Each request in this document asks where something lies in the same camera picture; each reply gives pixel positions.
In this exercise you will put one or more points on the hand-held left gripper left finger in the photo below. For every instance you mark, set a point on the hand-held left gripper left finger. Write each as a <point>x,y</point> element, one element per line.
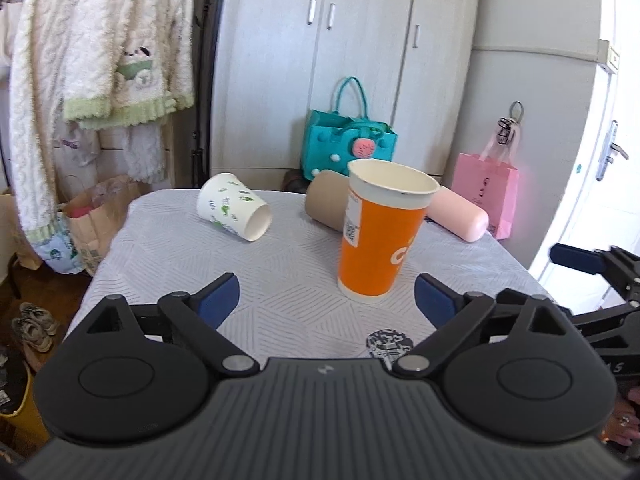
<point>221,297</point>

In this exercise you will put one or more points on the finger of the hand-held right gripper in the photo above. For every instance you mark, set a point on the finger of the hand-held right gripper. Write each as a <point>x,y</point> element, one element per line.
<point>575,256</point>

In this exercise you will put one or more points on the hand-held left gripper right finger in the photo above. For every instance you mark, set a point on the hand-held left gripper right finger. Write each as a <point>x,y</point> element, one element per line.
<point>434,301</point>

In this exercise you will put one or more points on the orange paper cup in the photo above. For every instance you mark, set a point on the orange paper cup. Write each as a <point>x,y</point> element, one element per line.
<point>375,250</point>

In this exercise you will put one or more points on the pink cup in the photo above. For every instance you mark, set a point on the pink cup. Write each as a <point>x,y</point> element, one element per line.
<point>460,215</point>

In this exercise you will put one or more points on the white green-printed paper cup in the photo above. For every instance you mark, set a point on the white green-printed paper cup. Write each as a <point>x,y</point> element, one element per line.
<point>225,205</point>

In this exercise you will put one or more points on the tan paper cup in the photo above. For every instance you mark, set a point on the tan paper cup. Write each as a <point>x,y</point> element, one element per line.
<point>325,200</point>

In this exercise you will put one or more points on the person's right hand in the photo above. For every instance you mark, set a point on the person's right hand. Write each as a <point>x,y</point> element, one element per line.
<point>627,420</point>

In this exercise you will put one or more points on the white door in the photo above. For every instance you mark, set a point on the white door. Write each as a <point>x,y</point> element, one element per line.
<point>575,210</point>

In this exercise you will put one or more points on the black white marker sticker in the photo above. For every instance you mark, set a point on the black white marker sticker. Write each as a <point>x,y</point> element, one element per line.
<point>390,342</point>

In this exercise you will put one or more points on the grey patterned tablecloth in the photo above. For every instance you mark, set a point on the grey patterned tablecloth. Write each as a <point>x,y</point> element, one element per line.
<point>165,260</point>

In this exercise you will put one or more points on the pink paper gift bag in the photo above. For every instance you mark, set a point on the pink paper gift bag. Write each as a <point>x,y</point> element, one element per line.
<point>487,187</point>

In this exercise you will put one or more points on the brown paper bag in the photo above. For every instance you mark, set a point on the brown paper bag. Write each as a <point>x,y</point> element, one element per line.
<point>100,220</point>

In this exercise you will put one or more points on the blue printed bag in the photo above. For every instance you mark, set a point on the blue printed bag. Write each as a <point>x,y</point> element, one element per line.
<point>60,250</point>

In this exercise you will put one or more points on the teal felt handbag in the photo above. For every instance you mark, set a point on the teal felt handbag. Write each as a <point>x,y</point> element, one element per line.
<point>325,145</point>

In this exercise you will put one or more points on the black tripod pole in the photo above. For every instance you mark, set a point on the black tripod pole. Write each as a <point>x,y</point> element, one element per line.
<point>204,85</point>

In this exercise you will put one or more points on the white wardrobe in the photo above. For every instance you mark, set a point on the white wardrobe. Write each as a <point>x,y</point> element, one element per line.
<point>265,85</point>

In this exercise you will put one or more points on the yellow bin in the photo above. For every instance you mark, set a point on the yellow bin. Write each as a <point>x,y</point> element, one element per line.
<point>20,415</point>

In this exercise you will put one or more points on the plain white cabinet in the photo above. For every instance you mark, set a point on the plain white cabinet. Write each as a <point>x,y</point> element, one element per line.
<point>525,20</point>

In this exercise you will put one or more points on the cream fluffy robe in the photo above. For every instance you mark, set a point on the cream fluffy robe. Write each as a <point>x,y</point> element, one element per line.
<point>75,35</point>

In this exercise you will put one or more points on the wall switch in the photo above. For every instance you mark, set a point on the wall switch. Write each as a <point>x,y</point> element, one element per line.
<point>613,56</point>

